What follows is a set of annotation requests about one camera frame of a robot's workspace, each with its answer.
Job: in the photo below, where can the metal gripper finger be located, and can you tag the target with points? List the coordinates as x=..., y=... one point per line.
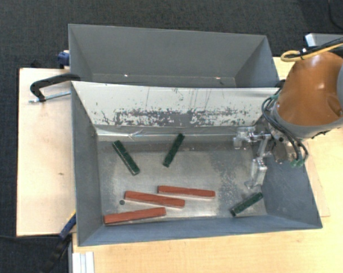
x=245, y=136
x=258, y=169

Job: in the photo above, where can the dark green flat block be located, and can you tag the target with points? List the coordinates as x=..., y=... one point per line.
x=246, y=204
x=173, y=150
x=126, y=157

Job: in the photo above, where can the red-brown flat block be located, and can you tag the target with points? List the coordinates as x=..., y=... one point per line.
x=134, y=215
x=154, y=199
x=186, y=192

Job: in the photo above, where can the grey metal bin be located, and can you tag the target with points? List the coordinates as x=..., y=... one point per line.
x=165, y=58

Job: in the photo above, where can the pale wood flat board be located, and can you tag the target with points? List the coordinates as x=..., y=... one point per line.
x=46, y=152

